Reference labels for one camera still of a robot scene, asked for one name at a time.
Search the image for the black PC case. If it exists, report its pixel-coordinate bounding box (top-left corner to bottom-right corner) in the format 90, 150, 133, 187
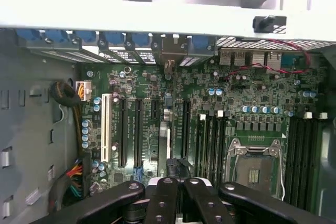
0, 5, 336, 224

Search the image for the black sleeved cable bundle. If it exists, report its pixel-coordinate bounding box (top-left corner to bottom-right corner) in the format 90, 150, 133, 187
49, 81, 83, 156

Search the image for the black RAM slot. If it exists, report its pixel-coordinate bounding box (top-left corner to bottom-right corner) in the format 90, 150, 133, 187
287, 115, 298, 205
297, 113, 308, 206
317, 112, 329, 206
212, 111, 221, 183
204, 112, 213, 183
307, 112, 318, 206
196, 113, 205, 182
219, 110, 228, 183

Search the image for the coloured wire bundle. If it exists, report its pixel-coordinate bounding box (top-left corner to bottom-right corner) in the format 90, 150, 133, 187
48, 155, 92, 209

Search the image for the red and black twisted wire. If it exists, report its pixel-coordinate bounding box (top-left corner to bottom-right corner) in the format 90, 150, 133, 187
222, 39, 312, 81

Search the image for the white power connector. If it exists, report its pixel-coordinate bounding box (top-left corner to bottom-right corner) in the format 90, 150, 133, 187
75, 80, 93, 102

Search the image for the green motherboard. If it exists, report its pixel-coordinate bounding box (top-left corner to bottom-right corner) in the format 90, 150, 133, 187
77, 48, 330, 209

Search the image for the white expansion slot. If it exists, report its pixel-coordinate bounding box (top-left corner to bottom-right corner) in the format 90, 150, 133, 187
100, 92, 111, 164

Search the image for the CPU socket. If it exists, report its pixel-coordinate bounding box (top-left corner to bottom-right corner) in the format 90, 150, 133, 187
227, 137, 287, 201

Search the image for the black slot with blue latch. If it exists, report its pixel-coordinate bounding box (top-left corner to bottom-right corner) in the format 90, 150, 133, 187
133, 97, 144, 180

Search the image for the short black expansion slot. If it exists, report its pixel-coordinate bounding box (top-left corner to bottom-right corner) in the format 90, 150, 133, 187
151, 100, 160, 120

